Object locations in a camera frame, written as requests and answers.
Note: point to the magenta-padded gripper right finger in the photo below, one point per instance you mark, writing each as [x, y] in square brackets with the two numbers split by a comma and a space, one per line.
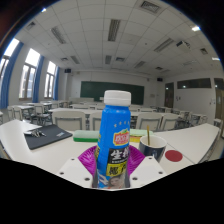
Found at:
[148, 171]

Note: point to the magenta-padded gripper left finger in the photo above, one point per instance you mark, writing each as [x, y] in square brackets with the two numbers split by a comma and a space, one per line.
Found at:
[71, 171]

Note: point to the blue drink bottle white cap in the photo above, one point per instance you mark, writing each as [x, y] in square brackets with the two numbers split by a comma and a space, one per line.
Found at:
[113, 133]

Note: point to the dark blue mug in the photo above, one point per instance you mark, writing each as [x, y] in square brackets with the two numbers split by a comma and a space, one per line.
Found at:
[155, 151]

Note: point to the flat round red coaster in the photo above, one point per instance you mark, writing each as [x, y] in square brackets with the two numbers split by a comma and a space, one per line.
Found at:
[174, 155]

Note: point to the gold stirring stick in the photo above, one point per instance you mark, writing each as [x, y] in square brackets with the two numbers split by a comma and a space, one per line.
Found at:
[148, 133]

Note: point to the black flat pad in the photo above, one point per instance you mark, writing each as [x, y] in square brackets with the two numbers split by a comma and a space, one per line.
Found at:
[50, 136]

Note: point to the group of classroom chairs and desks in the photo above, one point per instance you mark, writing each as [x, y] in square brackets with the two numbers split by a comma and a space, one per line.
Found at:
[68, 120]

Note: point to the bunch of keys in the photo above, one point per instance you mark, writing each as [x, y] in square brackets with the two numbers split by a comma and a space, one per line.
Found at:
[35, 133]

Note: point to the white lecture desk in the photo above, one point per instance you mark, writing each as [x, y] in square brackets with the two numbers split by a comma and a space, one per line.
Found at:
[101, 99]

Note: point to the dark door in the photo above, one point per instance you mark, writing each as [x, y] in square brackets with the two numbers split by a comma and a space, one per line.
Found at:
[219, 100]
[169, 95]

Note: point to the green chalkboard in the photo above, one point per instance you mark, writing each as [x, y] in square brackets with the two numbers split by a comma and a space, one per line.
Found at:
[93, 90]

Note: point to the blue curtain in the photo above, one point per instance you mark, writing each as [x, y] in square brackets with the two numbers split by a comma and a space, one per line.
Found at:
[8, 76]
[37, 80]
[56, 83]

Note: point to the tall window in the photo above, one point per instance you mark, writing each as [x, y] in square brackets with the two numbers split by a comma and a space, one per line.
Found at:
[50, 80]
[10, 48]
[28, 73]

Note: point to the ceiling projector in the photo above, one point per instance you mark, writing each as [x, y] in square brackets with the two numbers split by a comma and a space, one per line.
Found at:
[183, 45]

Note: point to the group of ceiling lights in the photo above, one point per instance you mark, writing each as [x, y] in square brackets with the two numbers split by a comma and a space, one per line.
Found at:
[113, 30]

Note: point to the black wall speaker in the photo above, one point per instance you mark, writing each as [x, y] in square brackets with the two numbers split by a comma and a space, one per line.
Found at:
[159, 79]
[67, 70]

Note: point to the dark high wall window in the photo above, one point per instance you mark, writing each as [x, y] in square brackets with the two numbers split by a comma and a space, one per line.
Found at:
[193, 83]

